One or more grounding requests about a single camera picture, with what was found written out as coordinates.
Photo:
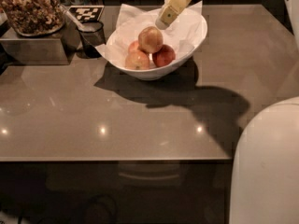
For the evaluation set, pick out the white ceramic bowl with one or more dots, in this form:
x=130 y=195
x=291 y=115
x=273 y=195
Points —
x=162 y=72

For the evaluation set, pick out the yellow-red apple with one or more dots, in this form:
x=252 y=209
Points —
x=137 y=60
x=150 y=39

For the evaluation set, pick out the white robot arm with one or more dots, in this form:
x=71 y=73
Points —
x=265 y=173

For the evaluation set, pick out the white paper liner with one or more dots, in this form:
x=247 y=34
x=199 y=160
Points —
x=187 y=31

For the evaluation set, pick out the right red apple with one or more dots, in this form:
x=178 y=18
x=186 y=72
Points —
x=164 y=56

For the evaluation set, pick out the dark metal box stand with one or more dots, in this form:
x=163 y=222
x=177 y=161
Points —
x=56 y=49

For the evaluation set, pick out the black white fiducial marker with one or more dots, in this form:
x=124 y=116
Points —
x=87 y=13

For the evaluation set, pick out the red apple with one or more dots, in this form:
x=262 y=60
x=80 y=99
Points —
x=164 y=56
x=134 y=46

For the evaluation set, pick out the back left red apple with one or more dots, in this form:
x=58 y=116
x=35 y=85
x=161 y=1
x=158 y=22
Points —
x=134 y=46

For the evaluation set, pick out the white spoon handle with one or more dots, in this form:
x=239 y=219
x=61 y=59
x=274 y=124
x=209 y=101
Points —
x=72 y=18

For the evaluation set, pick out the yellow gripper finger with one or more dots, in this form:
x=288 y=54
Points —
x=170 y=10

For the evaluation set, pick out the glass jar of nuts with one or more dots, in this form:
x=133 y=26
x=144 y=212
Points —
x=33 y=17

